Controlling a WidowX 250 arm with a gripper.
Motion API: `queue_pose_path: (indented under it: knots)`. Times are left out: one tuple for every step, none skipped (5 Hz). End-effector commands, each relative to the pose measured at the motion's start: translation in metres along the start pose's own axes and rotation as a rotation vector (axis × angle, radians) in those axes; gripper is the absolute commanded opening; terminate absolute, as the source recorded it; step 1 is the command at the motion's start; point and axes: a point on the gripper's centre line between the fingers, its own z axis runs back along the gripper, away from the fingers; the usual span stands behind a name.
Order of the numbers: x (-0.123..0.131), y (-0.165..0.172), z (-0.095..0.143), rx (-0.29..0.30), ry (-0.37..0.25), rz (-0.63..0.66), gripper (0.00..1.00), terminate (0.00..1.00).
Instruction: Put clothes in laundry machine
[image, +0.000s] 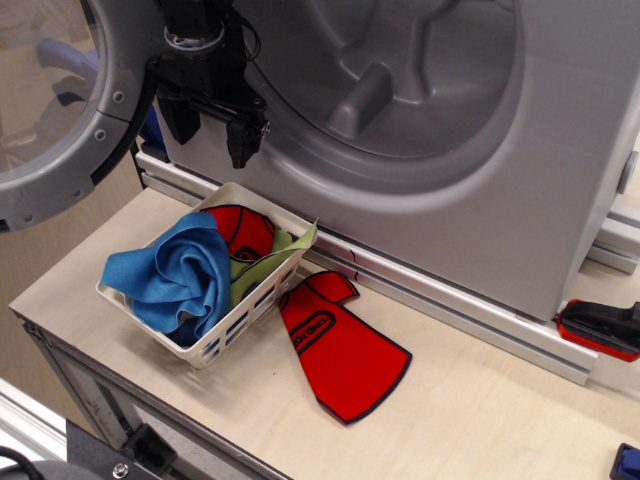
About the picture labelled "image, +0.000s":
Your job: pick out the black bracket on table frame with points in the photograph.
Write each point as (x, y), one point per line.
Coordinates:
(150, 450)

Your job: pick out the round grey washer door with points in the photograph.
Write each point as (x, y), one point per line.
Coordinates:
(74, 96)

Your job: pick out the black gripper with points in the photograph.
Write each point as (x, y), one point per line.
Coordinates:
(208, 75)

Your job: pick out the grey robot base with cable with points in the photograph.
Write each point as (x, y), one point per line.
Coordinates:
(24, 468)

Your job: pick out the white plastic laundry basket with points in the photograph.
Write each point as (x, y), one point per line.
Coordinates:
(225, 332)

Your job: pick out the green felt cloth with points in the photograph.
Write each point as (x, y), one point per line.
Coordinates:
(263, 274)

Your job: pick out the blue black clamp corner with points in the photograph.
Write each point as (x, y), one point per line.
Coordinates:
(626, 465)

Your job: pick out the blue clamp behind door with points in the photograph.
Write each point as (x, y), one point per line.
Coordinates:
(151, 131)

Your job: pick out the red and black clamp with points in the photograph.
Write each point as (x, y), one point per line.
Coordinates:
(611, 330)

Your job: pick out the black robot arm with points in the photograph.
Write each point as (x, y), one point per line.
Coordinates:
(202, 19)

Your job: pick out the blue cloth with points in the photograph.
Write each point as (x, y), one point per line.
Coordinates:
(181, 285)

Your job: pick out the red felt shirt in basket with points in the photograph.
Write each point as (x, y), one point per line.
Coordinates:
(249, 235)

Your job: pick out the grey toy washing machine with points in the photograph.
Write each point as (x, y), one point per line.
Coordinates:
(479, 142)

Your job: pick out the aluminium extrusion rail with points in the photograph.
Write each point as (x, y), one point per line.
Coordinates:
(532, 339)

